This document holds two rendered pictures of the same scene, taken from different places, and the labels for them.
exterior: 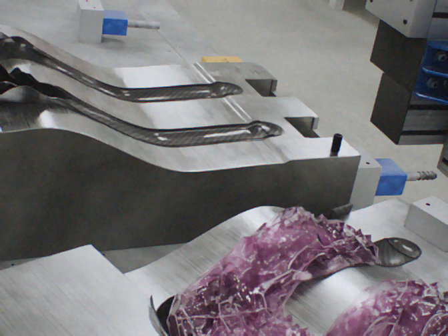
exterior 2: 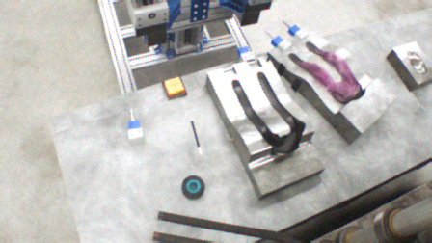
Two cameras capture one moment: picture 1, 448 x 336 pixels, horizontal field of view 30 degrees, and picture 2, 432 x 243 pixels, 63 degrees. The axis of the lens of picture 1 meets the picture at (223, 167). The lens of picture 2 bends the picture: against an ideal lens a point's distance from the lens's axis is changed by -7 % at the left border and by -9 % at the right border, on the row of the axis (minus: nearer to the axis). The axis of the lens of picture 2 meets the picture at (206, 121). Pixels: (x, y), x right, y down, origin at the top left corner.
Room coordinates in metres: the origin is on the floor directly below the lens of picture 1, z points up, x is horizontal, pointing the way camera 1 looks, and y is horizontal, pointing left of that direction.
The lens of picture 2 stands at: (1.04, 0.79, 2.09)
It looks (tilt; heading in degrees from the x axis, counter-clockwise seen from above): 63 degrees down; 267
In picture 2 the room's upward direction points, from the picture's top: 10 degrees clockwise
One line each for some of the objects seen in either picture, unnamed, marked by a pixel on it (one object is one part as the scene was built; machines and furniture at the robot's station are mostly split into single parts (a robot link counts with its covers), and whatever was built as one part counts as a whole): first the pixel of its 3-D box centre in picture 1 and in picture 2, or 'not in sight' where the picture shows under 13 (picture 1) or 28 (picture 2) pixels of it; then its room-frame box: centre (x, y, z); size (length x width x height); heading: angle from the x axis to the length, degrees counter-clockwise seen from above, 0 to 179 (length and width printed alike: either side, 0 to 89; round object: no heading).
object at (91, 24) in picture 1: (119, 23); (133, 124); (1.26, 0.20, 0.83); 0.13 x 0.05 x 0.05; 109
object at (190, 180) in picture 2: not in sight; (193, 187); (1.02, 0.41, 0.82); 0.08 x 0.08 x 0.04
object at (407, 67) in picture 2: not in sight; (413, 66); (0.08, -0.25, 0.84); 0.20 x 0.15 x 0.07; 118
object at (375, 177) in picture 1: (389, 177); (242, 50); (0.88, -0.19, 0.83); 0.13 x 0.05 x 0.05; 113
